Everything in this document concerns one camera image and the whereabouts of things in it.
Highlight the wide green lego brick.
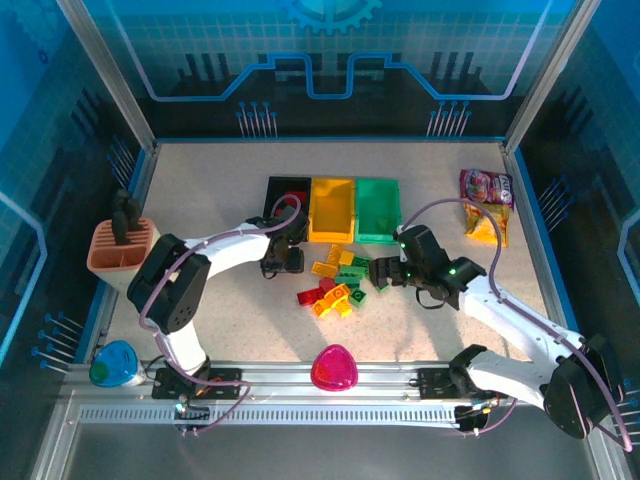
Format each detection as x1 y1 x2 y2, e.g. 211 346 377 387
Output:
333 267 366 287

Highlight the yellow plastic bin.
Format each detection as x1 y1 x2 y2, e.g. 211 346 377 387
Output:
308 177 357 245

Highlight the green plastic bin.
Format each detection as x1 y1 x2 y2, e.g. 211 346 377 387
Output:
353 178 404 246

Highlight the black plastic bin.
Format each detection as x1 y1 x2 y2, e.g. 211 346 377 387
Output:
262 175 314 236

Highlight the yellow snack bag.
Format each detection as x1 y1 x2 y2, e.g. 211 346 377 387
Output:
462 199 511 249

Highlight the purple candy bag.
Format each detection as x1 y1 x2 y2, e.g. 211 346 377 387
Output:
458 168 516 209

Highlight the pink triangular container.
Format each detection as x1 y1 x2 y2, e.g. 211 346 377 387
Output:
310 344 359 392

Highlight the pink and cream knife block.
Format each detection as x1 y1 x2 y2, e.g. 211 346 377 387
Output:
87 217 162 291

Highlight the grey metal panel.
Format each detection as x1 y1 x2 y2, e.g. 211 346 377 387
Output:
34 424 601 480

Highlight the blue triangular container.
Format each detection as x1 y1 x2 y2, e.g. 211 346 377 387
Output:
88 339 147 389

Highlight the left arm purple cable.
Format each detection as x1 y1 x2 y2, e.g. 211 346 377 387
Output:
138 193 305 436

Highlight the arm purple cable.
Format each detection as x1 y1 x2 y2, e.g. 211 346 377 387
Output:
399 197 634 451
138 193 305 436

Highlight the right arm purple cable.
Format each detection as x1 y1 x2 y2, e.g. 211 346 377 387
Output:
399 197 634 451

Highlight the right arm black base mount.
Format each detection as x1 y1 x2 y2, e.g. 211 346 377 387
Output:
417 367 469 401

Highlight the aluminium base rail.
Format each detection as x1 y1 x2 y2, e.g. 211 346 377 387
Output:
62 359 601 406

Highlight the aluminium side rail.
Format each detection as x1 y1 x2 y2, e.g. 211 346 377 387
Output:
502 144 591 364
74 144 161 364

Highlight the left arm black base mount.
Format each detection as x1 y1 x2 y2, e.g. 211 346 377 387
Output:
152 367 244 401

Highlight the slotted grey cable duct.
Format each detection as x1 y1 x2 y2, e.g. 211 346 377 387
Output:
79 407 461 425

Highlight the aluminium frame post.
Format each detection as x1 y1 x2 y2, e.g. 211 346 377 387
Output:
55 0 160 154
502 0 604 154

